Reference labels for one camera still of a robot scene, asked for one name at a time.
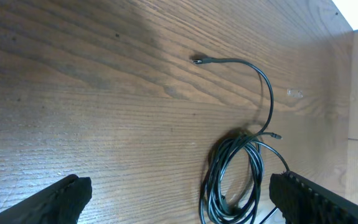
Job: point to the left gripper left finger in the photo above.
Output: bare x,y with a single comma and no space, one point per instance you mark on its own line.
60,203

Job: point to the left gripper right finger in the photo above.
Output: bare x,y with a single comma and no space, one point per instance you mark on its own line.
302,201

